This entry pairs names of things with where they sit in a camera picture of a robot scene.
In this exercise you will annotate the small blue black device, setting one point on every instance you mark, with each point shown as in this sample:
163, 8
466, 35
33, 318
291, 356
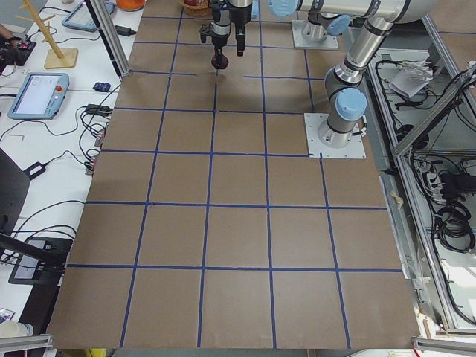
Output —
102, 87

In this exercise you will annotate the wooden stand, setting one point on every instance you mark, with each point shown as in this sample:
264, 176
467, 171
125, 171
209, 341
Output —
57, 57

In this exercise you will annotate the woven wicker basket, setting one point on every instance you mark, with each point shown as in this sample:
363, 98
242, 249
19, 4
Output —
202, 9

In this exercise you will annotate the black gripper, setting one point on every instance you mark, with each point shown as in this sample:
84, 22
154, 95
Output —
219, 40
240, 15

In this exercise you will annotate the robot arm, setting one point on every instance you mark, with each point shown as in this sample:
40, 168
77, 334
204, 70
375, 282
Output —
220, 32
347, 103

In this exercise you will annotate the blue teach pendant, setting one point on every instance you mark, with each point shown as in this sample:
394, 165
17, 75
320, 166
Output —
80, 19
40, 96

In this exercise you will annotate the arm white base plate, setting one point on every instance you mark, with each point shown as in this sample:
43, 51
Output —
309, 36
322, 142

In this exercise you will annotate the dark red apple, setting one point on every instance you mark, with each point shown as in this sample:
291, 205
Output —
220, 63

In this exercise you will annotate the black power brick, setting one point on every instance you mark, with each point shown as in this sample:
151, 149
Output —
124, 31

